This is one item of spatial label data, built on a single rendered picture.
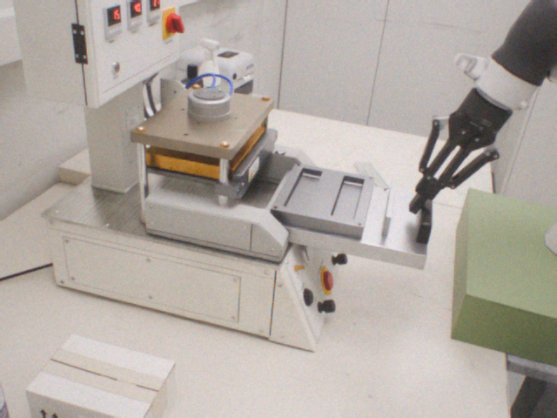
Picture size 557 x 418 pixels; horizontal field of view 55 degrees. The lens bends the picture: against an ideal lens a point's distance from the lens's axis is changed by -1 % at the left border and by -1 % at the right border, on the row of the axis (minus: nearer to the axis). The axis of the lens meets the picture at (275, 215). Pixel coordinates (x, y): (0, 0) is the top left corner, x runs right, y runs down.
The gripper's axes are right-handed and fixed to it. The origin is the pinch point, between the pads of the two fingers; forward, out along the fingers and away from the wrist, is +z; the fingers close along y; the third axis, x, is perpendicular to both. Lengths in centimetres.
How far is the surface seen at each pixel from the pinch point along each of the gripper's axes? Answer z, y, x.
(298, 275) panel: 20.3, -12.8, -11.6
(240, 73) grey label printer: 32, -54, 91
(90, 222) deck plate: 29, -51, -16
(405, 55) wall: 31, 7, 238
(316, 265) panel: 23.5, -9.4, -1.6
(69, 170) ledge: 53, -75, 24
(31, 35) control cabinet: 1, -68, -15
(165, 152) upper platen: 12.7, -44.1, -8.1
